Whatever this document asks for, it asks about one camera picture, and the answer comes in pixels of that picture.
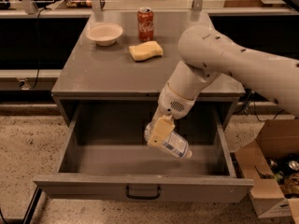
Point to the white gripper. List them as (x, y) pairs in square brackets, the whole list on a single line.
[(172, 104)]

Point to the clear plastic water bottle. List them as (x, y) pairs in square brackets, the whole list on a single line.
[(174, 144)]

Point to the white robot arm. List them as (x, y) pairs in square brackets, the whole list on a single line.
[(205, 54)]

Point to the grey open top drawer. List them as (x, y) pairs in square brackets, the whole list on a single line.
[(106, 151)]

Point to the yellow sponge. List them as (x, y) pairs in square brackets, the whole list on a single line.
[(146, 51)]

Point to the grey metal cabinet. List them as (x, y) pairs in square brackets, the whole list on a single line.
[(93, 72)]

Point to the white paper bowl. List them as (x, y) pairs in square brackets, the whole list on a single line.
[(104, 34)]

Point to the red coca-cola can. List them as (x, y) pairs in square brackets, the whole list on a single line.
[(145, 24)]

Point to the cardboard box with trash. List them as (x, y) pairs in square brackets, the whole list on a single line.
[(271, 161)]

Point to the black drawer handle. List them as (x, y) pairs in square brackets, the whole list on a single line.
[(143, 194)]

